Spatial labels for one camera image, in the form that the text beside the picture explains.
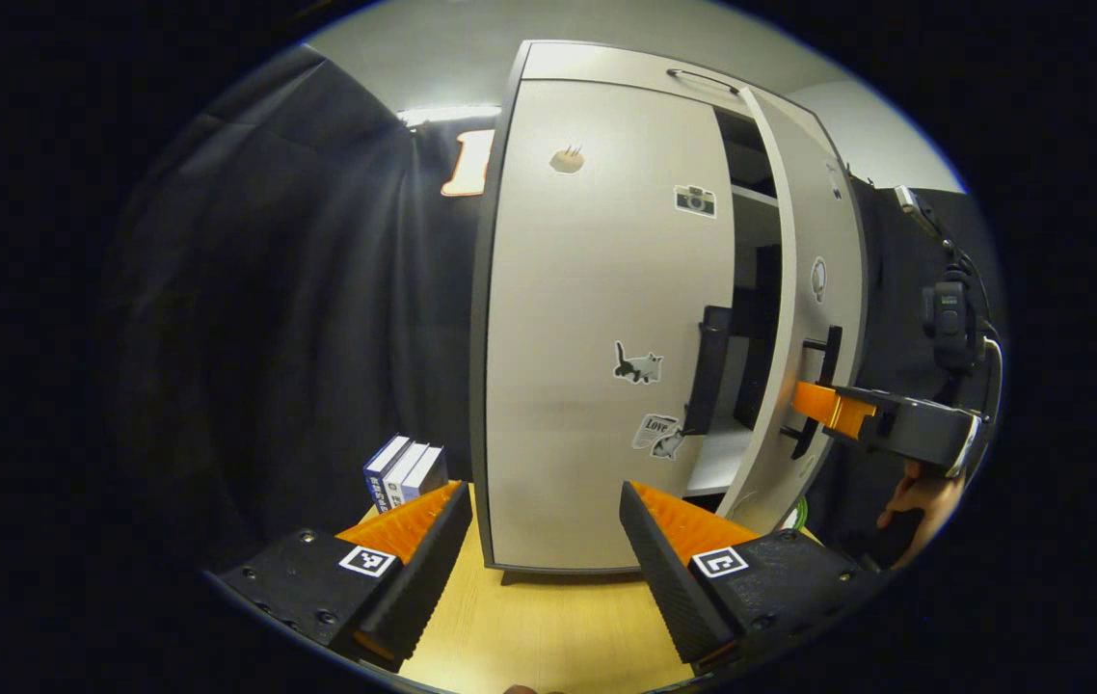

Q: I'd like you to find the white double-door shoe cabinet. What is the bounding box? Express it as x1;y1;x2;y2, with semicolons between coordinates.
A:
469;39;872;584

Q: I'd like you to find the black backdrop cloth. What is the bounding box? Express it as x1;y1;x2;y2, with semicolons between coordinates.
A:
843;173;1007;570
100;43;511;579

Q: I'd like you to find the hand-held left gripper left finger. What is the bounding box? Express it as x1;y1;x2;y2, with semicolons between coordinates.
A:
206;480;474;674

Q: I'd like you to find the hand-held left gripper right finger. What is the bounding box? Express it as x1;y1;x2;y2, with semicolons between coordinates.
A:
619;480;896;676

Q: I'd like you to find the white shoe cabinet door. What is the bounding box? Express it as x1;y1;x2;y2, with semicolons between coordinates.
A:
717;87;870;536
486;79;737;572

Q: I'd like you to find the black door handle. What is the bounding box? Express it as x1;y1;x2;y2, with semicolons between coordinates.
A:
780;326;843;462
683;306;735;437

